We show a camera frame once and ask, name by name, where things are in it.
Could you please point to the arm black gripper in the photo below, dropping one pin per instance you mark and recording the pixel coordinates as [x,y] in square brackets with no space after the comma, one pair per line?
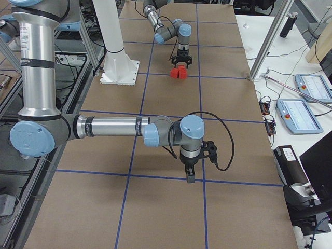
[182,54]

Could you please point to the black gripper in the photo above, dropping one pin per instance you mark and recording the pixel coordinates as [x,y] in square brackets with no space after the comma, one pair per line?
[189,162]

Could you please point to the red block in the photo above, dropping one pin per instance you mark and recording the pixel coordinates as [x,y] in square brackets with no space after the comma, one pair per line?
[181,67]
[182,73]
[174,73]

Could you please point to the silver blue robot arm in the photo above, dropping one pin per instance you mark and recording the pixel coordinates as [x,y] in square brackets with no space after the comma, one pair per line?
[168,26]
[42,127]

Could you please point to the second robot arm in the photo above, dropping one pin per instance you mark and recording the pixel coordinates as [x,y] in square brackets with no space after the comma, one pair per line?
[10,28]

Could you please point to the black box with label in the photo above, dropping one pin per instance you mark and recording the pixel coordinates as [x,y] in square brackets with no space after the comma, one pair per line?
[288,166]

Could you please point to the black handheld grip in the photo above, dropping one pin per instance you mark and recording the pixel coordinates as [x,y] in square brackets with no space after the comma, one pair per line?
[292,17]

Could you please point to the metal rod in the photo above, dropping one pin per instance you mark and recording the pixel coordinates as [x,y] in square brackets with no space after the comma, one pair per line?
[306,97]

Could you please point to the near teach pendant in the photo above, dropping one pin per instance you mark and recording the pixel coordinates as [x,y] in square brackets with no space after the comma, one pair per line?
[298,117]

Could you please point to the teach pendant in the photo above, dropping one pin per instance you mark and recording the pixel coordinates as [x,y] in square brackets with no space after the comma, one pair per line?
[314,86]
[298,117]

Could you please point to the black monitor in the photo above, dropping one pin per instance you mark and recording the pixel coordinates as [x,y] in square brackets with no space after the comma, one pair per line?
[316,162]

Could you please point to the far teach pendant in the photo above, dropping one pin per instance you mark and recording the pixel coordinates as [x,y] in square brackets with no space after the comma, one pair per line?
[314,86]

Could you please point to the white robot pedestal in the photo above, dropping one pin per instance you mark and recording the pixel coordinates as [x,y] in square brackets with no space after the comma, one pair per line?
[118,68]

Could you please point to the aluminium frame post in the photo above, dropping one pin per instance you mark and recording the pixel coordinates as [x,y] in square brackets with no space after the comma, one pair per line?
[271,35]

